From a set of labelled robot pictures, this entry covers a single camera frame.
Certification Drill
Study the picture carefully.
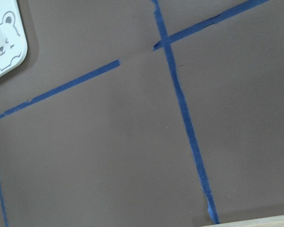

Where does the cream bear tray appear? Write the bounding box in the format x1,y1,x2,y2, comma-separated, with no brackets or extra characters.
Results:
0,0,28,77

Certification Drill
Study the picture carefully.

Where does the wooden cutting board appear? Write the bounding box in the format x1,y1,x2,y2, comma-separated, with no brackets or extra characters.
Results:
209,215,284,227

